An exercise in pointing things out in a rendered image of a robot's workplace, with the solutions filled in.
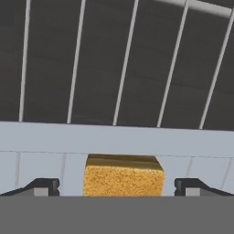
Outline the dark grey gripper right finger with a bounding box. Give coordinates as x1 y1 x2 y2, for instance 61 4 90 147
174 177 234 197

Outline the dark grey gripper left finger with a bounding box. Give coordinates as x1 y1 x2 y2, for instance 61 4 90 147
0 177 60 197

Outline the golden brown baked cake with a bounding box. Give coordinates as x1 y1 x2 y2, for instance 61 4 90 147
82 154 165 197

